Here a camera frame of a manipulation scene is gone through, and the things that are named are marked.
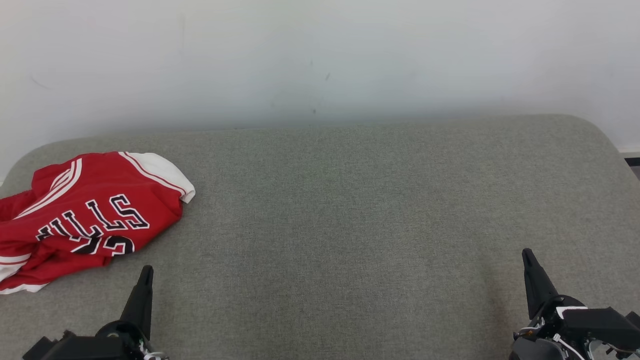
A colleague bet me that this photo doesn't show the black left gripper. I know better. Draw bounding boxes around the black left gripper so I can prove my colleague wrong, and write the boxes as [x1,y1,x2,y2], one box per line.
[45,265,168,360]

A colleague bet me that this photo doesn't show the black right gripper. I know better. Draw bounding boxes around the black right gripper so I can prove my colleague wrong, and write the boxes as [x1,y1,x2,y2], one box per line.
[510,248,601,360]

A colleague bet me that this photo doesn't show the red basketball jersey white sleeves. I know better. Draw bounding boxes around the red basketball jersey white sleeves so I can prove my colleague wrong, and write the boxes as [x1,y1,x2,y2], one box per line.
[0,151,196,281]

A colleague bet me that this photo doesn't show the grey fabric sofa seat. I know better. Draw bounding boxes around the grey fabric sofa seat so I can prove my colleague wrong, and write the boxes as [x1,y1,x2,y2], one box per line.
[0,114,640,360]

